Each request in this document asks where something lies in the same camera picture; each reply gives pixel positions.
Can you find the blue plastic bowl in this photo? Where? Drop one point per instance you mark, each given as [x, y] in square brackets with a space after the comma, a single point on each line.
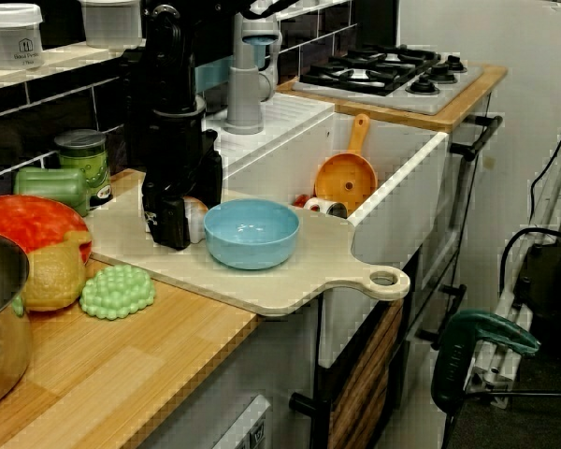
[252, 234]

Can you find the steel cooking pot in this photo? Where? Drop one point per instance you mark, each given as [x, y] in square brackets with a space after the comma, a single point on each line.
[0, 351]

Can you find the small white storage jar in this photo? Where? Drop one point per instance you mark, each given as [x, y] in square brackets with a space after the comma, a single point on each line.
[11, 37]

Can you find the salmon sushi toy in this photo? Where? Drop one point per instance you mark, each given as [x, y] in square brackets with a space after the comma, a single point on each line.
[197, 220]

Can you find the green bell pepper toy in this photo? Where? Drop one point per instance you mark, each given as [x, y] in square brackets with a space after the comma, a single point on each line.
[51, 187]

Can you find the orange toy strainer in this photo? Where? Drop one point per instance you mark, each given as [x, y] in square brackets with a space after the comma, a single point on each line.
[346, 178]

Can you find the wooden stove countertop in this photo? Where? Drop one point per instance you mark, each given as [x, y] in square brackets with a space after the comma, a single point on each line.
[402, 117]

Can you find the grey toy faucet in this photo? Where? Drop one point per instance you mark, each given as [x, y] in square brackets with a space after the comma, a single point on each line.
[245, 93]

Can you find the toy chicken drumstick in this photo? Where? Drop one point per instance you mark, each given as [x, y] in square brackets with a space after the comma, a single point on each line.
[53, 280]

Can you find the green toy can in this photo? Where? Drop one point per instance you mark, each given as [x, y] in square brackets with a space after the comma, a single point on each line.
[89, 168]

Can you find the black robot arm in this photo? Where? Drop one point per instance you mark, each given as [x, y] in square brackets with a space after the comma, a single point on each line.
[168, 61]

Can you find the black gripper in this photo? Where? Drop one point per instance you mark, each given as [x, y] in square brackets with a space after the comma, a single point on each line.
[182, 159]

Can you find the toy gas stove top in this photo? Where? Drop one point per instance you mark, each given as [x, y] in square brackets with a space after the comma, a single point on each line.
[383, 75]

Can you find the beige cutting board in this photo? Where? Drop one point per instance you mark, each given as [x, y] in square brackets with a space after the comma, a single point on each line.
[262, 285]

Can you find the green grapes toy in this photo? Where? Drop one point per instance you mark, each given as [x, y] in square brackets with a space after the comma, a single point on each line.
[117, 292]

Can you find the wooden drawer front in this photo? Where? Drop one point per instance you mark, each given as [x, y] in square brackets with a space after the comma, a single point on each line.
[364, 374]

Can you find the white toy sink unit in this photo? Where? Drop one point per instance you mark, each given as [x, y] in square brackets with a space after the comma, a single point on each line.
[285, 159]

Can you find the green clamp tool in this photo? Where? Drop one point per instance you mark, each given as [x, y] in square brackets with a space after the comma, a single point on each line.
[472, 337]

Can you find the red plastic plate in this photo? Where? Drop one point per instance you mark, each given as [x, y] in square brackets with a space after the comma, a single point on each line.
[28, 222]

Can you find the grey toy dishwasher panel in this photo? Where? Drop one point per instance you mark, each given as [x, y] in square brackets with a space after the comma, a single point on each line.
[248, 425]

